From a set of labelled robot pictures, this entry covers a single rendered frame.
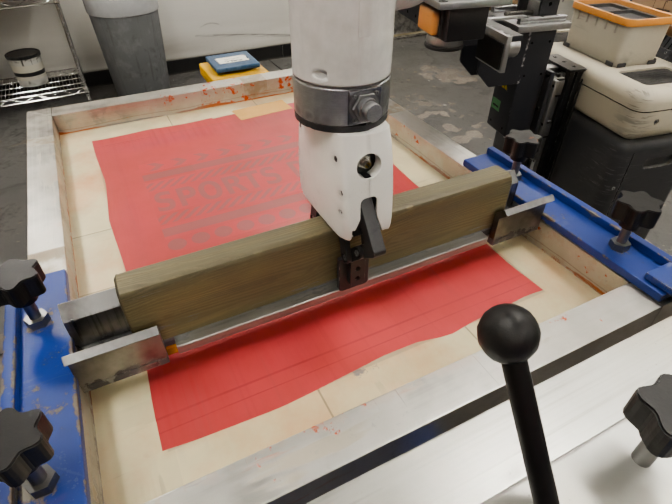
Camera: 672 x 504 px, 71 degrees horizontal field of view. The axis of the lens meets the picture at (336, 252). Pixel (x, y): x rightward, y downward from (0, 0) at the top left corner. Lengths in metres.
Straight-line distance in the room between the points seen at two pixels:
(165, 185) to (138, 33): 2.89
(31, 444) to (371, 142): 0.29
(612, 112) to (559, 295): 0.88
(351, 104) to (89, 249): 0.40
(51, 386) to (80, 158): 0.49
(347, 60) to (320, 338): 0.26
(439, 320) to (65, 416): 0.34
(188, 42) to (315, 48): 3.87
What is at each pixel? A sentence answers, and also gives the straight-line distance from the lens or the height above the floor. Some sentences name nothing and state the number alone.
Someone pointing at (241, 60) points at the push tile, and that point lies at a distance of 1.18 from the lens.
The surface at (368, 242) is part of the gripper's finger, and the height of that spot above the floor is 1.08.
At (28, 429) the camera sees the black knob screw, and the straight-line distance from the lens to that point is 0.35.
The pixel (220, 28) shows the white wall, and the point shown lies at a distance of 4.25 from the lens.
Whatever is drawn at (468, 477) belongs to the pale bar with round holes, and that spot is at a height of 1.04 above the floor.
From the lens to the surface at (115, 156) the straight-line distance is 0.85.
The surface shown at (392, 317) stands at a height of 0.96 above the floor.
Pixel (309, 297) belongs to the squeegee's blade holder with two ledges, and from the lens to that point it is 0.46.
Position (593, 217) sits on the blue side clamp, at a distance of 0.62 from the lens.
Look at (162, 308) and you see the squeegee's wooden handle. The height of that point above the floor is 1.03.
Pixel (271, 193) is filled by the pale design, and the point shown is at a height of 0.96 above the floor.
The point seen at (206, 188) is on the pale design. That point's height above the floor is 0.96.
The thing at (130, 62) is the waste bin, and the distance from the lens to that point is 3.65.
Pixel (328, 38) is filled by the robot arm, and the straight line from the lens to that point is 0.34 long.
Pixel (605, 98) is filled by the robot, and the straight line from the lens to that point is 1.42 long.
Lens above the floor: 1.32
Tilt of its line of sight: 40 degrees down
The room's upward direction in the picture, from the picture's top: straight up
